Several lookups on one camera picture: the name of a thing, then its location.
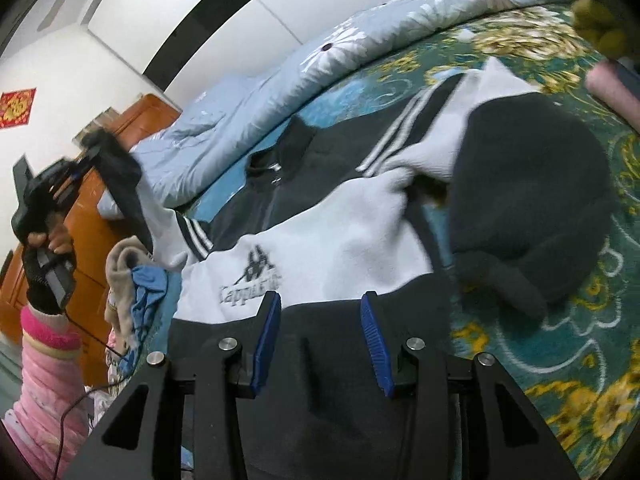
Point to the grey wall switch panel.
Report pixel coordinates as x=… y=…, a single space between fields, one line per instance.
x=92 y=122

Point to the black and white striped jacket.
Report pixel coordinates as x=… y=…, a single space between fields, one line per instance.
x=325 y=240

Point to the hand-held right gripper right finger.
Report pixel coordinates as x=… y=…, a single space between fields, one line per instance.
x=376 y=345

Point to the light blue floral quilt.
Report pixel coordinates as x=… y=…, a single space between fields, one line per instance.
x=350 y=35

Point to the grey fuzzy sweater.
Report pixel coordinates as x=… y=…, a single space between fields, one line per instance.
x=120 y=260

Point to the person's left hand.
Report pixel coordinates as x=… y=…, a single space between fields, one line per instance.
x=52 y=240

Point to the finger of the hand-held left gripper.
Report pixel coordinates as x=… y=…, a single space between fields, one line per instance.
x=82 y=162

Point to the pink cloth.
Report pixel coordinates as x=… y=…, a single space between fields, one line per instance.
x=615 y=90

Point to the white wardrobe with black stripe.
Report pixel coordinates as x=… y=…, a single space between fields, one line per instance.
x=210 y=15

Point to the blue sweatshirt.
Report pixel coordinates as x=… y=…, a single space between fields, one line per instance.
x=150 y=280

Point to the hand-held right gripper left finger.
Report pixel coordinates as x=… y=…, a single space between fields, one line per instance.
x=265 y=340

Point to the red wall decoration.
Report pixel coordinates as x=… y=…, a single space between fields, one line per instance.
x=17 y=107

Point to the orange wooden headboard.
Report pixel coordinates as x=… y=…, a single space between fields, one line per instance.
x=95 y=220

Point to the yellow-green fuzzy cloth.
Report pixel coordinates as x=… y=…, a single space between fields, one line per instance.
x=597 y=22

